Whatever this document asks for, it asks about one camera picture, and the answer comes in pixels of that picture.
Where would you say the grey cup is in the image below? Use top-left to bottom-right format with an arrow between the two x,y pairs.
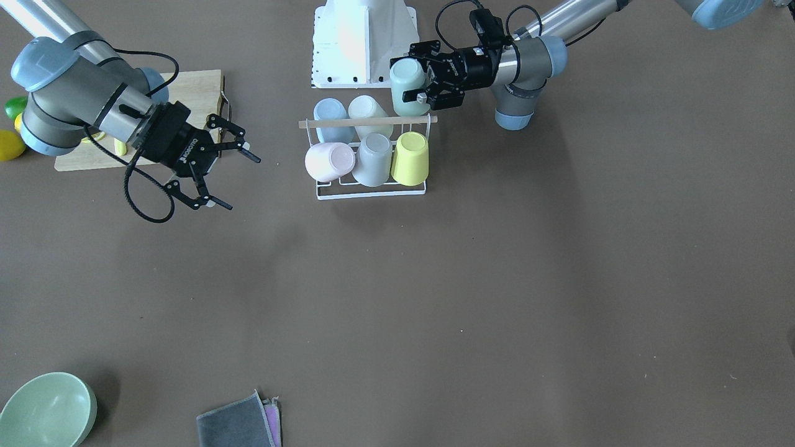
352,133 -> 392,187

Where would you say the bamboo cutting board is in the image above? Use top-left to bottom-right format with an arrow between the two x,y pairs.
54,69 -> 224,172

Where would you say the white wire cup rack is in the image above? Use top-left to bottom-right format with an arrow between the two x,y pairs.
298,114 -> 438,201

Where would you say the mint green bowl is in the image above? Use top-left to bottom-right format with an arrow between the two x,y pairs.
1,372 -> 98,446

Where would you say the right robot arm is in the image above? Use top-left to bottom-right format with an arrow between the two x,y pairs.
2,1 -> 260,209

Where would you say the light blue cup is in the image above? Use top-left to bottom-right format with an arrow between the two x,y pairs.
313,98 -> 356,144

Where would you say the purple cloth underneath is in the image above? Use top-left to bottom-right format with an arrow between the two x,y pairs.
262,396 -> 282,447

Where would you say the yellow plastic knife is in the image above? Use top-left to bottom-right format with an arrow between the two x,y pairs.
114,139 -> 128,156

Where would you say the green lime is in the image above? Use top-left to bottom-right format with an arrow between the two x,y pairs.
4,96 -> 28,120

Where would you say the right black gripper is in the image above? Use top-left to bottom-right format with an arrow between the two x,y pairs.
134,102 -> 261,210

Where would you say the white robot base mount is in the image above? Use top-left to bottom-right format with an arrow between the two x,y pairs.
311,1 -> 419,89

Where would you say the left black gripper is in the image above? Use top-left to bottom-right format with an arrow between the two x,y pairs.
389,40 -> 502,111

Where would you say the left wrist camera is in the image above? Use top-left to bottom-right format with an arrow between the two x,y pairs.
469,8 -> 506,50

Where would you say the grey folded cloth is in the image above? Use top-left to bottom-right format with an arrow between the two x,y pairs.
196,391 -> 270,446

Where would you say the mint green cup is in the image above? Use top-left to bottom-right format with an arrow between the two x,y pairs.
389,58 -> 430,117

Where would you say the pink cup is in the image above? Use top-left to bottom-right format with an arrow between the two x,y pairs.
304,142 -> 356,182

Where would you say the yellow cup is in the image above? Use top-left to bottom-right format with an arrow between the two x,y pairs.
391,131 -> 429,186

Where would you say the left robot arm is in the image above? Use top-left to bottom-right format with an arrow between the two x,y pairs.
390,1 -> 627,130

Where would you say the white cup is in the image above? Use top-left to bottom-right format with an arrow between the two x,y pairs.
347,94 -> 394,141

